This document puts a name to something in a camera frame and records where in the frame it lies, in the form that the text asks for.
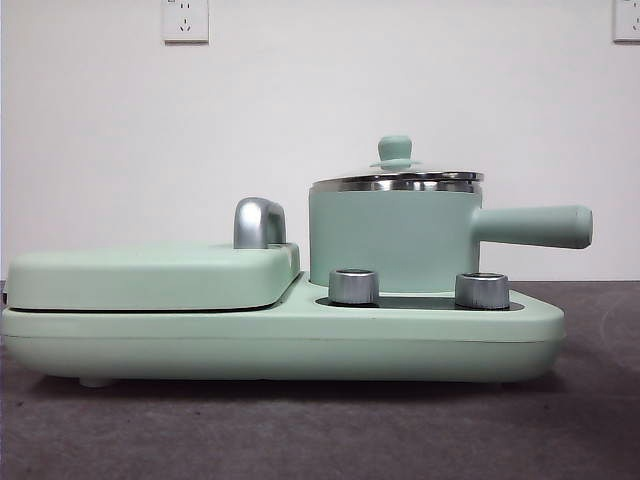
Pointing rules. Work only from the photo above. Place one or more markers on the white wall socket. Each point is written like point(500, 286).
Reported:
point(186, 20)
point(627, 20)

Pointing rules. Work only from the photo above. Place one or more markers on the green grill cover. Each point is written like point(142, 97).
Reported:
point(150, 280)

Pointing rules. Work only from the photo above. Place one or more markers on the glass lid with green knob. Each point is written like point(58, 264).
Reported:
point(395, 150)

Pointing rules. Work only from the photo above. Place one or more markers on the silver control knob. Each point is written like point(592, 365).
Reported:
point(352, 287)
point(481, 290)

